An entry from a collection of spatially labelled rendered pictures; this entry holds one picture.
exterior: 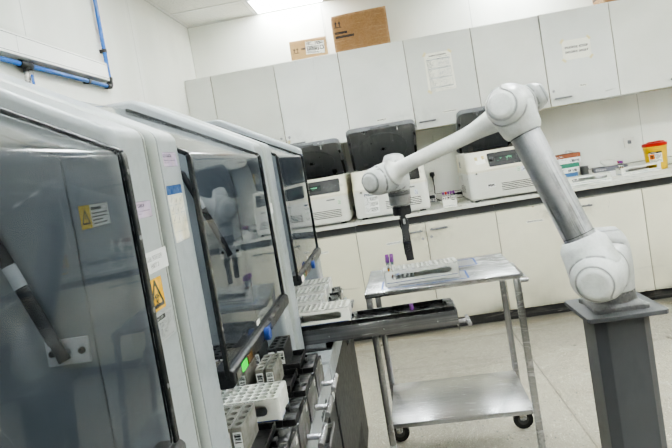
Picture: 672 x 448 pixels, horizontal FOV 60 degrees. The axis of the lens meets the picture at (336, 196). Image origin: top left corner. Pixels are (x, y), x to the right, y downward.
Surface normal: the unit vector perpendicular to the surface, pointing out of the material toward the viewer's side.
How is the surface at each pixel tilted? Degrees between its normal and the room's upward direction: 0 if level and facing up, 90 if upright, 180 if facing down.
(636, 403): 90
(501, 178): 90
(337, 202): 90
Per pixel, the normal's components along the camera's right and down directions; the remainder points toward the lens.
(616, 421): -0.75, 0.16
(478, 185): -0.09, 0.07
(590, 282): -0.46, 0.23
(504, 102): -0.56, 0.04
